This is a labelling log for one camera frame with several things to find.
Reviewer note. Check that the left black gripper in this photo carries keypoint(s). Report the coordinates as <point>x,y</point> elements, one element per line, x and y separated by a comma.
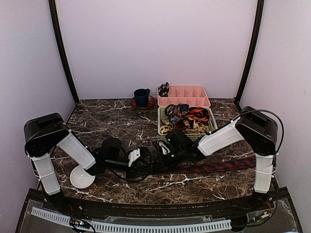
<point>136,167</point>

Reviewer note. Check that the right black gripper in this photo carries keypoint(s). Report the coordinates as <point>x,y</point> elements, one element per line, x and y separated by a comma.
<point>163,165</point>

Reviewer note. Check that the red navy striped tie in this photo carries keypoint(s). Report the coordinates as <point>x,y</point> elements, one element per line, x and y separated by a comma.
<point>239,164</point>

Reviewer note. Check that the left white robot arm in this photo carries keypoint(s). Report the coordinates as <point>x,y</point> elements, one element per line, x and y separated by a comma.
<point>44,135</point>

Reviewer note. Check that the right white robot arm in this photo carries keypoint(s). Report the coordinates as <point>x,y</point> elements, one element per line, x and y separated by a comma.
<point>252,126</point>

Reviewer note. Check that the green perforated plastic basket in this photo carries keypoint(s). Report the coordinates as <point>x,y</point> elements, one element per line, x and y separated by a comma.
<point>161,116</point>

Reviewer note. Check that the yellow insect print tie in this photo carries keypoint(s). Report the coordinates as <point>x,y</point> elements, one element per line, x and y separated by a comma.
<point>188,126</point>

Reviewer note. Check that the white bowl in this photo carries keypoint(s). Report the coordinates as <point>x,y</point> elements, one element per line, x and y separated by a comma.
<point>80,179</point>

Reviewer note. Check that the dark floral tie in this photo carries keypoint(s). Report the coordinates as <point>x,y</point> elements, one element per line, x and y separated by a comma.
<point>176,112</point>

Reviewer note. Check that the black red striped tie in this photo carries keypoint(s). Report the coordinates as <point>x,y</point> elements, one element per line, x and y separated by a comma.
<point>200,114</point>

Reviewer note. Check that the pink divided organizer box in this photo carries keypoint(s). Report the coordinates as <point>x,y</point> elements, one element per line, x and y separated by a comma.
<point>192,95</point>

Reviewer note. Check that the red saucer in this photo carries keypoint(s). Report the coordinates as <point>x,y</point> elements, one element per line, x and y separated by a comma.
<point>148,106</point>

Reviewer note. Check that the rolled black floral tie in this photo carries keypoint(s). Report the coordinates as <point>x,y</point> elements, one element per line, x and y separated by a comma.
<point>163,90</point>

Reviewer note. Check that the dark blue mug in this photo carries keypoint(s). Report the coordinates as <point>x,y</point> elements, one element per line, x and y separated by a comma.
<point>141,97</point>

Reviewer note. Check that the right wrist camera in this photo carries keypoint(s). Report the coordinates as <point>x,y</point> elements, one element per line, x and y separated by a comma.
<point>161,147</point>

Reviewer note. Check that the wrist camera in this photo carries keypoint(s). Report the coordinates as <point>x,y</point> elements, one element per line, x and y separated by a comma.
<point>161,147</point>
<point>133,156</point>

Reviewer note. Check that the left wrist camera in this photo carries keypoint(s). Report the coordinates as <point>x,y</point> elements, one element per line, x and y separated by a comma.
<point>133,156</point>

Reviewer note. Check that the white slotted cable duct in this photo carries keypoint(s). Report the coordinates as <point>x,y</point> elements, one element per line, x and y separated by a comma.
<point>114,224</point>

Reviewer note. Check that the black front rail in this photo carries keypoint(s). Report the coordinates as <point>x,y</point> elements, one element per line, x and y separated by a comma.
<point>225,208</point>

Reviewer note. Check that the left black corner post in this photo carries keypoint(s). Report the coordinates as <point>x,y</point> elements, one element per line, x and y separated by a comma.
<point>61,50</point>

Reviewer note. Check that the black corner post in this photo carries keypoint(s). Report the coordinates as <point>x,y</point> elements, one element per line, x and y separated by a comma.
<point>251,51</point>
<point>61,50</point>

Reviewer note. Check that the right black corner post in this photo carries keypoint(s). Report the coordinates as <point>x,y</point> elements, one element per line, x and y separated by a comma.
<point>251,51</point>

